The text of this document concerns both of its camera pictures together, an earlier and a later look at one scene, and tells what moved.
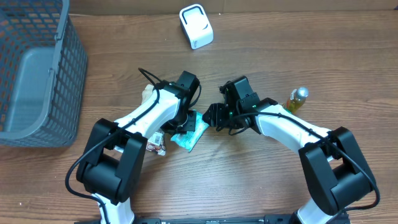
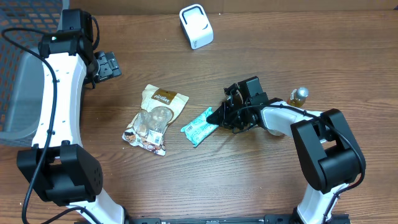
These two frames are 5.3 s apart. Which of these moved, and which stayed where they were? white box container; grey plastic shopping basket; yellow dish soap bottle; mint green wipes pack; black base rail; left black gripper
Moved: left black gripper; mint green wipes pack
Stayed: white box container; yellow dish soap bottle; black base rail; grey plastic shopping basket
